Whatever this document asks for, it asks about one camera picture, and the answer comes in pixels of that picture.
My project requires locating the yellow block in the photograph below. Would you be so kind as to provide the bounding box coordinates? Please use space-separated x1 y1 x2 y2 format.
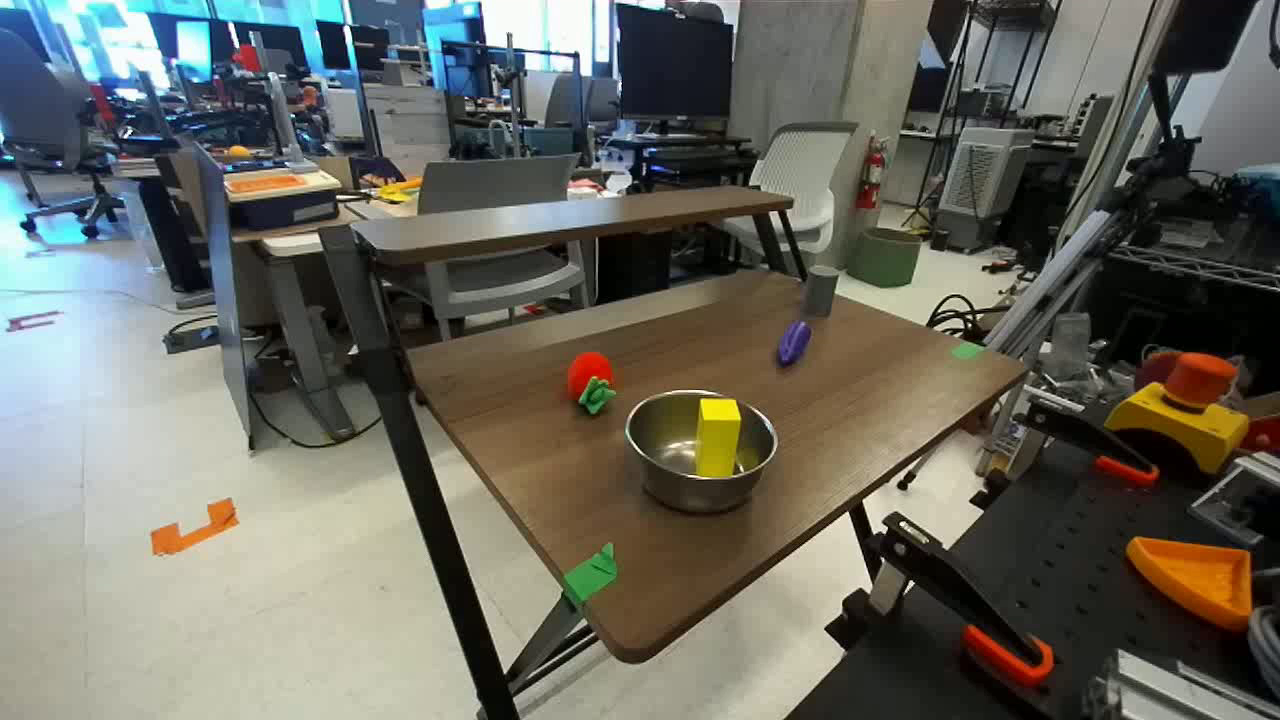
697 395 738 480

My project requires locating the red toy tomato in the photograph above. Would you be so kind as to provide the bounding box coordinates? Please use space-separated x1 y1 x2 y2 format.
565 354 615 415

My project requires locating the metal bowl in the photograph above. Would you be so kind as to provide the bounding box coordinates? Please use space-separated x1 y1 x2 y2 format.
625 390 780 515

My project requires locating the purple toy eggplant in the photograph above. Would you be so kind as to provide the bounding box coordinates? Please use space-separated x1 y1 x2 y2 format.
774 319 813 368

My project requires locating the grey office chair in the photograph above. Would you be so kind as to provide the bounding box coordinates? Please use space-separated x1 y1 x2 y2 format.
411 155 588 336

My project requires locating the grey cylinder cup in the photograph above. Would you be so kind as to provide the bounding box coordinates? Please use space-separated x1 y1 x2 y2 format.
803 273 835 319

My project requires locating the green tape marker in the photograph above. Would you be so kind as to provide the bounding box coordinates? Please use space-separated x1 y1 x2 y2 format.
952 346 987 361
559 546 615 605

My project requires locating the narrow brown side table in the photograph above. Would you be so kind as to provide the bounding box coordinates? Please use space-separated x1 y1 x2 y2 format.
320 184 806 431

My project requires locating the red fire extinguisher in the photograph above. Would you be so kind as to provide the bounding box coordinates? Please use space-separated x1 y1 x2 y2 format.
856 142 886 214

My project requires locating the black orange clamp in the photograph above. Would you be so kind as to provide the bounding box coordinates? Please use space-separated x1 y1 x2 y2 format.
873 513 1056 693
1024 405 1160 490

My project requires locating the yellow emergency stop box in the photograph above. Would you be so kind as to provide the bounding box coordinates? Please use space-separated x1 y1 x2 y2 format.
1103 354 1249 475

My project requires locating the orange wedge piece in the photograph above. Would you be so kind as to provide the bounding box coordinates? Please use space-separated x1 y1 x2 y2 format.
1123 538 1252 633

